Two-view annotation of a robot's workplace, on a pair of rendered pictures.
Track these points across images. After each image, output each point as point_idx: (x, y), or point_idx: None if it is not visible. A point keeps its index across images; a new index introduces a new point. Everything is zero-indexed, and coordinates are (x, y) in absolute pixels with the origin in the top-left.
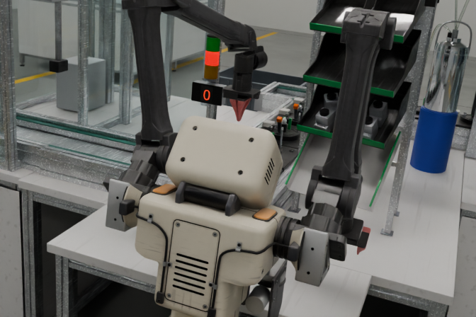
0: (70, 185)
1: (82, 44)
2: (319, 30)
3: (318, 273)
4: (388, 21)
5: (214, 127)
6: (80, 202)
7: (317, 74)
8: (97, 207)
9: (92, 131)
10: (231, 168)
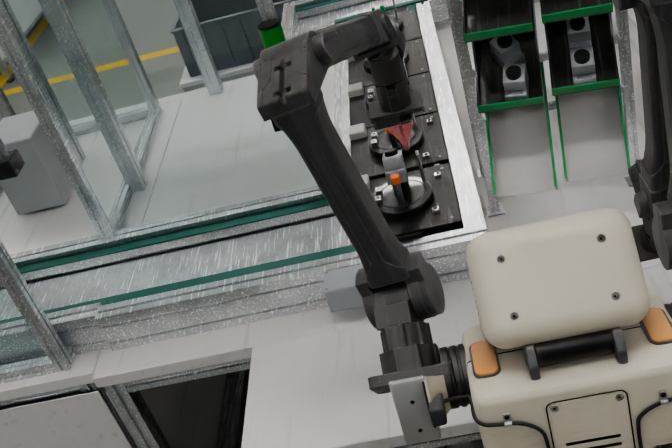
0: (172, 343)
1: (51, 126)
2: None
3: None
4: None
5: (531, 243)
6: (209, 363)
7: (478, 22)
8: (239, 358)
9: (132, 240)
10: (597, 295)
